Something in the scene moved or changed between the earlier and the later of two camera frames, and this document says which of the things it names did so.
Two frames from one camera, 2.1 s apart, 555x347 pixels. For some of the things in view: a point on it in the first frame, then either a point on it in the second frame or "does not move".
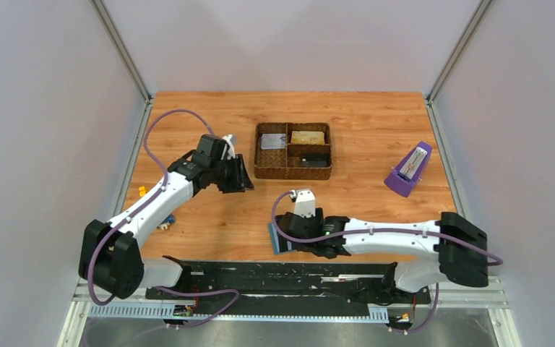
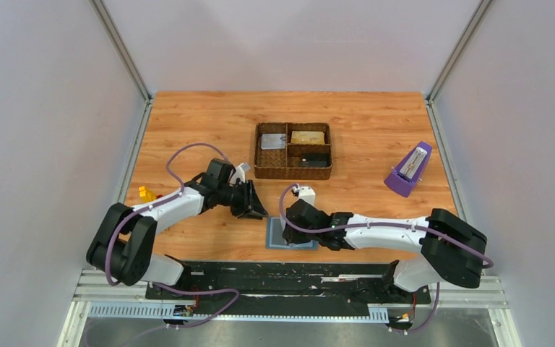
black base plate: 290,288 does not move
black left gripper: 241,181 to 249,201
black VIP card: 315,160 does not move
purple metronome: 407,174 does not move
